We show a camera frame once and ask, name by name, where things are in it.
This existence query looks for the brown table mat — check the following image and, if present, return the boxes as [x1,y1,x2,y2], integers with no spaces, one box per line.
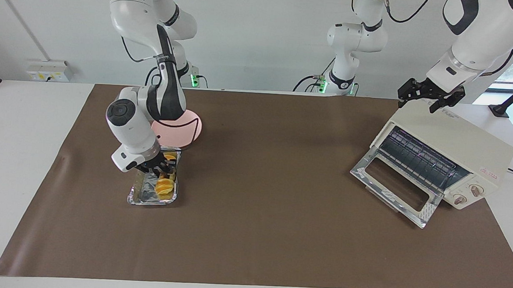
[0,78,513,288]

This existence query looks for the cream white toaster oven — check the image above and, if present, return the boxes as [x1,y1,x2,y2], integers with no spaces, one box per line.
[367,99,513,213]

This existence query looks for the glass oven door metal frame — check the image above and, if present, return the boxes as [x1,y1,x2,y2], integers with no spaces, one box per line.
[348,147,448,230]

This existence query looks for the aluminium foil tray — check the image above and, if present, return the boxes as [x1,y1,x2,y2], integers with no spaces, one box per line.
[126,144,182,208]

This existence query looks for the sliced yellow bread loaf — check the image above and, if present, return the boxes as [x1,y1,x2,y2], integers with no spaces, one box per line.
[154,151,179,197]

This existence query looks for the pink round plate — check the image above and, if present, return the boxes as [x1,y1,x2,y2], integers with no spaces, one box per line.
[150,107,203,151]

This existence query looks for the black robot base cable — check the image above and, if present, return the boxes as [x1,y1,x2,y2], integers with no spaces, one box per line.
[292,56,336,95]

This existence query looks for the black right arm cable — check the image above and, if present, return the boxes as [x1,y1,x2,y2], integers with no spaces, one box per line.
[116,35,202,135]

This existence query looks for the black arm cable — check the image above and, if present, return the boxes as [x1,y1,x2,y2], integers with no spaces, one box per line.
[381,0,513,80]
[116,35,202,135]

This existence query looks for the metal wire oven rack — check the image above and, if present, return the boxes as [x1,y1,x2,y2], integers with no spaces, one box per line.
[376,125,465,196]

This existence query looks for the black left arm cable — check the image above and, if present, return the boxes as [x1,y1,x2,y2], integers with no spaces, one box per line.
[381,0,513,80]

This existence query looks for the white wall socket box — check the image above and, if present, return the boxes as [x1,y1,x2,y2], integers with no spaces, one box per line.
[26,58,74,84]

